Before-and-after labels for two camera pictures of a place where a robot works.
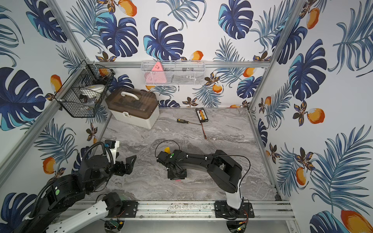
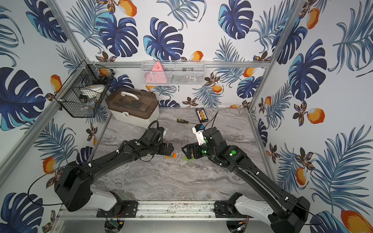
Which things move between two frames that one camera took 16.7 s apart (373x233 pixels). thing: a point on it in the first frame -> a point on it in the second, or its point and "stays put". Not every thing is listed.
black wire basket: [82, 95] stays put
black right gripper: [180, 176] -> [195, 147]
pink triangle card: [157, 75] stays put
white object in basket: [93, 90] stays put
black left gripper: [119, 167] -> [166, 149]
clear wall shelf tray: [174, 73] stays put
